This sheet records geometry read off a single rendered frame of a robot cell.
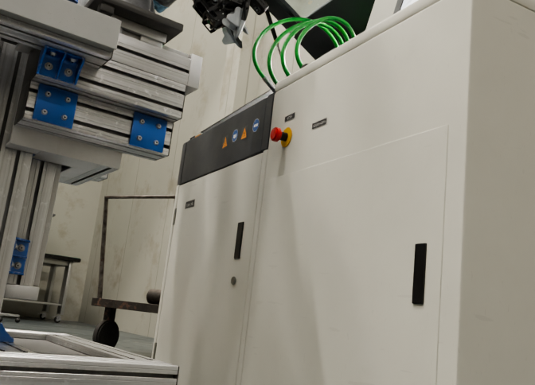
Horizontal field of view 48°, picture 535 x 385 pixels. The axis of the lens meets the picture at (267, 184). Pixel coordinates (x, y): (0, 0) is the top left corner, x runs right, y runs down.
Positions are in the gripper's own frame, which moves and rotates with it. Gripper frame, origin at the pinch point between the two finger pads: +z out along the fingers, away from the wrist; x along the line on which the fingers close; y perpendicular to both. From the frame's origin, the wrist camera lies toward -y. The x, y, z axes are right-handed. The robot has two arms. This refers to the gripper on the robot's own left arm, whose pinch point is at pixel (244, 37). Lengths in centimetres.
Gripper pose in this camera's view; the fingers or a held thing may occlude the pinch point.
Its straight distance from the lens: 210.5
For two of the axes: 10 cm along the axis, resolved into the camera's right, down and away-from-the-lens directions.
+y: -7.2, 5.0, -4.7
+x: 3.0, -3.9, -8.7
